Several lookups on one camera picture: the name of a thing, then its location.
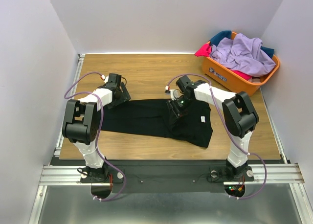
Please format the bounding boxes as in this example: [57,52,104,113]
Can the black t shirt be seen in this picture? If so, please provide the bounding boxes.
[101,99,213,148]

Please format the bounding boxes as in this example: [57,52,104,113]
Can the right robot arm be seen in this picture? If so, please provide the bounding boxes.
[165,74,259,180]

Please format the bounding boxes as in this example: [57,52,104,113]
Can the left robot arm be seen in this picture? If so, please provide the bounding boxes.
[62,73,131,183]

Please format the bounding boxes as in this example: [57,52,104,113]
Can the orange laundry basket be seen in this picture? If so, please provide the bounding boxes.
[202,31,280,95]

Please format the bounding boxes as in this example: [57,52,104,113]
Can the pink t shirt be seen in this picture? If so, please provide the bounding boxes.
[194,43,212,57]

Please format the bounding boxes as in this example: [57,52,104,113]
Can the dark blue t shirt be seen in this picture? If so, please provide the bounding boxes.
[209,30,232,46]

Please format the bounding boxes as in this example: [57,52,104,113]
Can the lavender t shirt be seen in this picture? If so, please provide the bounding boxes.
[210,33,276,77]

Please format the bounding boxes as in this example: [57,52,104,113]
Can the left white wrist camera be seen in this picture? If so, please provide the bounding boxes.
[100,74,109,83]

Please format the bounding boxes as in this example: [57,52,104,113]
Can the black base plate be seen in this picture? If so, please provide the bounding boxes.
[77,160,254,196]

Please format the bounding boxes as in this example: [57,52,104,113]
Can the right side aluminium rail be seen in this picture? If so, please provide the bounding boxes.
[260,90,290,164]

